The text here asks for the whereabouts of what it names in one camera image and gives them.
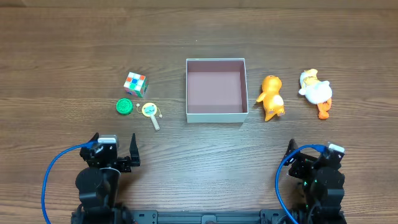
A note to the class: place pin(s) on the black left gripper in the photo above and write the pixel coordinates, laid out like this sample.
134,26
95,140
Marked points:
119,159

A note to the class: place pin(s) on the green round disc toy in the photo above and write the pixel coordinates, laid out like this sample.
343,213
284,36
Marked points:
124,106

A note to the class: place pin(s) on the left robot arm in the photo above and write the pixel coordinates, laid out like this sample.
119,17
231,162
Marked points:
98,184

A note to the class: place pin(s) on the yellow wooden rattle drum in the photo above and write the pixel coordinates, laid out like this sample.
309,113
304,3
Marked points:
151,111

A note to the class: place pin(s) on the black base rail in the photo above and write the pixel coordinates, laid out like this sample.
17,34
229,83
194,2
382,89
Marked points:
258,217

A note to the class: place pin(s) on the white plush duck toy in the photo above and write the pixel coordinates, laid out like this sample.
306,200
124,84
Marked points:
317,92

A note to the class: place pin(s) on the white cardboard box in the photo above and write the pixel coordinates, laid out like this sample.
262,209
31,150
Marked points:
216,90

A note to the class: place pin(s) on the orange dinosaur toy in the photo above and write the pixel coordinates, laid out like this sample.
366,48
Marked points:
273,103

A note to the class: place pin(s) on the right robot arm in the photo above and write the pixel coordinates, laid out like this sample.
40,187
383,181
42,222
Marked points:
322,183

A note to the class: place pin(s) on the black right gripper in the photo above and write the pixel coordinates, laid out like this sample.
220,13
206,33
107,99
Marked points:
300,163

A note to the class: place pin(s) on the colourful puzzle cube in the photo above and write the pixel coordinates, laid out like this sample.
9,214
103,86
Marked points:
136,84

